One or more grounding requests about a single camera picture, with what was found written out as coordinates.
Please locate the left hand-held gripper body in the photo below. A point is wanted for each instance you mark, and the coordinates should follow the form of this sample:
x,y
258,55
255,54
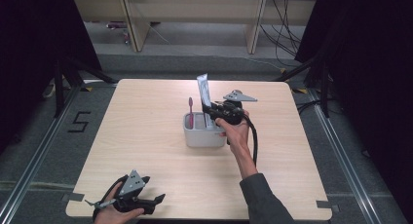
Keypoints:
x,y
131,185

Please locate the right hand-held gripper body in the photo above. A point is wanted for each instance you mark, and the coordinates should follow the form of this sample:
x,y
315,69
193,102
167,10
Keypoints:
x,y
232,112

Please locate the white toothpaste tube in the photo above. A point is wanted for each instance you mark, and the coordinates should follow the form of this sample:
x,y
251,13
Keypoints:
x,y
204,87

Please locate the pink toothbrush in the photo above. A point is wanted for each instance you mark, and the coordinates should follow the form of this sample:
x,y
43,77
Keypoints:
x,y
191,115

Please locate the grey toothbrush holder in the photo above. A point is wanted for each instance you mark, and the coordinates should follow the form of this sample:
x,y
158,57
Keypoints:
x,y
203,138

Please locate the person's right hand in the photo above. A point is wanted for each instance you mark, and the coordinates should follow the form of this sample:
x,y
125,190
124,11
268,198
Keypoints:
x,y
238,134

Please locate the person's left hand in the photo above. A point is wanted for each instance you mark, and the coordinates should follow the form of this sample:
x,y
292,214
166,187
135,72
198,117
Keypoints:
x,y
112,216

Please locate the grey plug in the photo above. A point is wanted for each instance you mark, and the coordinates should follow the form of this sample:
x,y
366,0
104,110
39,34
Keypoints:
x,y
104,204

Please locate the grey tape piece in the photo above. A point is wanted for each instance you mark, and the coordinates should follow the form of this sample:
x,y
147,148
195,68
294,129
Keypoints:
x,y
73,197
326,206

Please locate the yellow black floor marker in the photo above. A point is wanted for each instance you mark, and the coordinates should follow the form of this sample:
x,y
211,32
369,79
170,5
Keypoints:
x,y
300,91
88,88

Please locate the black metal stand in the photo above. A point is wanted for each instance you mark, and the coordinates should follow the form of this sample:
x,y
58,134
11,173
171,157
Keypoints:
x,y
324,87
59,87

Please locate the small colourful items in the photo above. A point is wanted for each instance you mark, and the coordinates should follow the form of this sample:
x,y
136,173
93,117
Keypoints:
x,y
120,30

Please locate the dark curtain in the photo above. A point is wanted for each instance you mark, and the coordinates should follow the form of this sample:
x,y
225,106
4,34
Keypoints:
x,y
373,71
29,55

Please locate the metal floor rail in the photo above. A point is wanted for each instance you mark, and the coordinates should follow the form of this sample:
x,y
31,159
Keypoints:
x,y
344,159
35,159

